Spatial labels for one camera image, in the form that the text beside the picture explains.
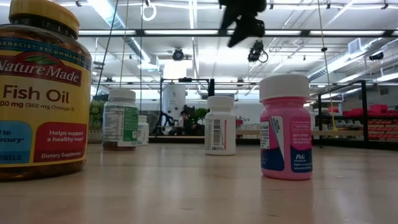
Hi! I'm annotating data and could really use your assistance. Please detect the small white medicine bottle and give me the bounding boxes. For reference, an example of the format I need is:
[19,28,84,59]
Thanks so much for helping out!
[137,114,150,146]

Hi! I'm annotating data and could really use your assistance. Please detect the black hanging cable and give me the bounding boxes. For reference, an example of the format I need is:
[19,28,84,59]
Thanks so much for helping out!
[94,0,120,98]

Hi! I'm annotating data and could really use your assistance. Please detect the black round ceiling fixture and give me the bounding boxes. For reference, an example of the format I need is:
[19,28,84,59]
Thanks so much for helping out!
[172,47,185,62]

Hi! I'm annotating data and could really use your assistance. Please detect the white looped cable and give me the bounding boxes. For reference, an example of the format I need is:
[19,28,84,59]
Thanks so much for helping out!
[141,0,158,22]

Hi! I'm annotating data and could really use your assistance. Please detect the green label bottle white cap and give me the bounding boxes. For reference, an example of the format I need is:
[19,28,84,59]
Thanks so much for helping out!
[101,88,140,152]

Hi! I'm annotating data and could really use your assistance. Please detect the amber fish oil bottle yellow cap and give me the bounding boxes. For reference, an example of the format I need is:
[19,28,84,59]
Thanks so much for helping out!
[0,0,93,182]

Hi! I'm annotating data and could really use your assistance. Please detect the black overhead camera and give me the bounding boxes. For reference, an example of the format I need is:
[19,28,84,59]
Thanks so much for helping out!
[247,39,269,64]

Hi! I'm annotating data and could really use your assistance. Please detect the black frame wooden shelf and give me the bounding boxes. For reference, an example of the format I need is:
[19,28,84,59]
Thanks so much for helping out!
[207,78,369,149]

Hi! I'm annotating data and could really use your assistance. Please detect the white round pillar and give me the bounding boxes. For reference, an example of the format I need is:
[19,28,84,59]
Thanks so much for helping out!
[161,83,187,125]

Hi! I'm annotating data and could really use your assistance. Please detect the pink bottle white cap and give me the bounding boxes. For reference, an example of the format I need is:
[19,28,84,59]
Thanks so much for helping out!
[259,73,313,181]

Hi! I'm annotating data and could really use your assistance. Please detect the red storage bins rack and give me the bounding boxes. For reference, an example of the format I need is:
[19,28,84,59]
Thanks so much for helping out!
[323,104,398,141]

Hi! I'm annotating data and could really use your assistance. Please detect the person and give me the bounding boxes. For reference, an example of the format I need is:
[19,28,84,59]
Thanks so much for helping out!
[178,110,203,136]

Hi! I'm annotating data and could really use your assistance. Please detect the green potted plant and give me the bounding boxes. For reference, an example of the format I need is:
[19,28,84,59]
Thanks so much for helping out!
[88,100,106,144]

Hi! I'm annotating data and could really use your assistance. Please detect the white bottle with barcode label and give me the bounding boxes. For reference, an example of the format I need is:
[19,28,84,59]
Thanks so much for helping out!
[204,95,237,156]

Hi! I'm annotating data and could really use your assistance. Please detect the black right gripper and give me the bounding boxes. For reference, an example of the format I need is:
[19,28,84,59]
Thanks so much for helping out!
[218,0,267,49]

